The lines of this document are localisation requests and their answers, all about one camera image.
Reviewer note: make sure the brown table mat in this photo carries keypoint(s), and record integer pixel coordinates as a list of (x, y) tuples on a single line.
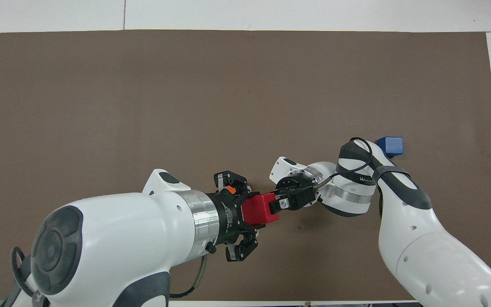
[(186, 106)]

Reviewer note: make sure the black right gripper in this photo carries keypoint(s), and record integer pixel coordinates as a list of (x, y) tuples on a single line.
[(298, 180)]

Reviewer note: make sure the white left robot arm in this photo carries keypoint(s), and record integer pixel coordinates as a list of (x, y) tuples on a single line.
[(122, 247)]

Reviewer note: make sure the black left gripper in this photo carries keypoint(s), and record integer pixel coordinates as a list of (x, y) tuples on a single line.
[(228, 217)]

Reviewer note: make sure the red block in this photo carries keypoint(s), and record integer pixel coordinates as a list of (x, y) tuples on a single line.
[(259, 209)]

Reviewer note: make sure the blue block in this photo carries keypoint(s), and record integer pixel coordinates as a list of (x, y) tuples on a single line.
[(391, 146)]

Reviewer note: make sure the orange block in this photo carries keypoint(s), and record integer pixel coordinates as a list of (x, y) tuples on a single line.
[(230, 190)]

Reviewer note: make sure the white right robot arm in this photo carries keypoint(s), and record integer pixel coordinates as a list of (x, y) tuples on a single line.
[(424, 238)]

